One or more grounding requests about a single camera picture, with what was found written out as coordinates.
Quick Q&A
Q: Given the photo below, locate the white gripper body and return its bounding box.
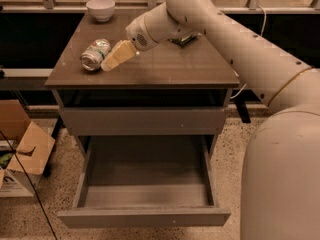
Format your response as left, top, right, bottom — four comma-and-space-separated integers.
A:
126, 3, 187, 51

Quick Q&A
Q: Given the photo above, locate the black cable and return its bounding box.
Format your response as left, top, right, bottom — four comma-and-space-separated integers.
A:
0, 130, 59, 240

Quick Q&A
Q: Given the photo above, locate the open cardboard box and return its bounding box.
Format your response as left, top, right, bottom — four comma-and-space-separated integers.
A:
0, 100, 55, 198

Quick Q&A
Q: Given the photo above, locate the grey drawer cabinet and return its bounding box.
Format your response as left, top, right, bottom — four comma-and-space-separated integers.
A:
46, 10, 238, 149

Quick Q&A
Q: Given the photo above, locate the crushed 7up can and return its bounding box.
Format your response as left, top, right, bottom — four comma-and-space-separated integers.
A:
80, 39, 111, 72

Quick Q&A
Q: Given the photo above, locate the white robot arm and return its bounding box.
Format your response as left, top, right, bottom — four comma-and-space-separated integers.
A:
102, 0, 320, 240

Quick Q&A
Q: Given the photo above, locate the white ceramic bowl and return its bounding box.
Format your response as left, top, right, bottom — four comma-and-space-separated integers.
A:
86, 0, 115, 22

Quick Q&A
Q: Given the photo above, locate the green chip bag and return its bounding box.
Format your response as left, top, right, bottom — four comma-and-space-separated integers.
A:
170, 33, 197, 47

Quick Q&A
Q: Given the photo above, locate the open grey middle drawer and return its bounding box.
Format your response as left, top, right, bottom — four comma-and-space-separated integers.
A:
58, 135, 230, 228

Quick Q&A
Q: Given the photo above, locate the white cable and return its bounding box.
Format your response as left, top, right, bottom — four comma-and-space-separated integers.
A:
229, 5, 268, 101

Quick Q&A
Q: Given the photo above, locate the closed grey top drawer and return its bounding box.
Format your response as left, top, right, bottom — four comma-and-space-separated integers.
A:
60, 108, 227, 136

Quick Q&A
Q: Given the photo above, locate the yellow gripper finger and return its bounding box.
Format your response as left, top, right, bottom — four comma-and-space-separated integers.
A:
101, 40, 137, 71

